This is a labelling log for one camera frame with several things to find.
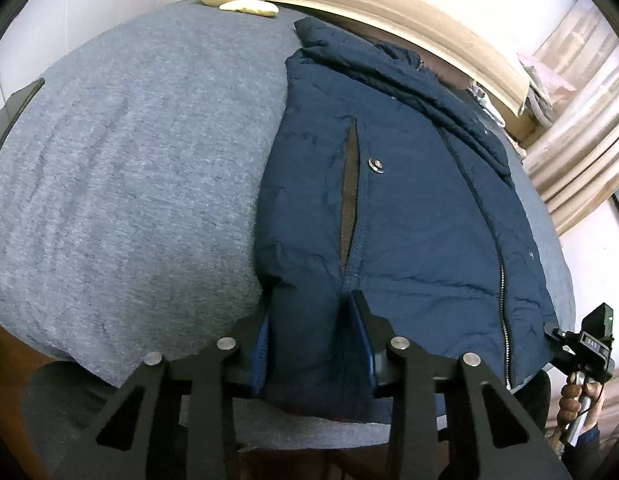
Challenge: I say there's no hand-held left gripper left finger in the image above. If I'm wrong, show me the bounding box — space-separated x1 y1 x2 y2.
40 305 269 480

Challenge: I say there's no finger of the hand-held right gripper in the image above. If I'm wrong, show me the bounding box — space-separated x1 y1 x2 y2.
543 325 573 356

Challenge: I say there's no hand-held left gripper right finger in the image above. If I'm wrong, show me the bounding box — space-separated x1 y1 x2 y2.
347 290 575 480

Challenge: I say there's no navy blue zip jacket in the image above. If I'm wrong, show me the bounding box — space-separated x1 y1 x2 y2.
253 16 560 423

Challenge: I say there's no person's right forearm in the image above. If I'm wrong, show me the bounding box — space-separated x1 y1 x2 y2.
572 422 604 480

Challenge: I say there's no pile of folded clothes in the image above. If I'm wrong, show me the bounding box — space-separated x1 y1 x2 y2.
517 52 583 126

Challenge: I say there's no person's right hand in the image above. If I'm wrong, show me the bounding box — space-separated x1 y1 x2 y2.
558 381 603 431

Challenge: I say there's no beige curtain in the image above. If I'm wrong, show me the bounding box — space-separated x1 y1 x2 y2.
517 0 619 236

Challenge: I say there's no bed with grey sheet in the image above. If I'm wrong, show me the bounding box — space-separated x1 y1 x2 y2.
0 0 576 451

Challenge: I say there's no white crumpled cloth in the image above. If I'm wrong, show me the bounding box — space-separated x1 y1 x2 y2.
467 82 506 127

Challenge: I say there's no beige wooden headboard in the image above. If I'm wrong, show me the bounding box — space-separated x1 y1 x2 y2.
264 0 535 121

